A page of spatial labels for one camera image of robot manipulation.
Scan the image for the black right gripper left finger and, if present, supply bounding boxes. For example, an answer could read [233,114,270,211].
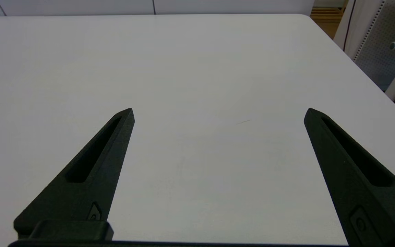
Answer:
[13,108,135,239]

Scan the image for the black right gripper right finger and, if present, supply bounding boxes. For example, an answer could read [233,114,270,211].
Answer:
[304,108,395,246]

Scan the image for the white perforated panel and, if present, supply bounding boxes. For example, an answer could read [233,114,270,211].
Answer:
[354,0,395,91]

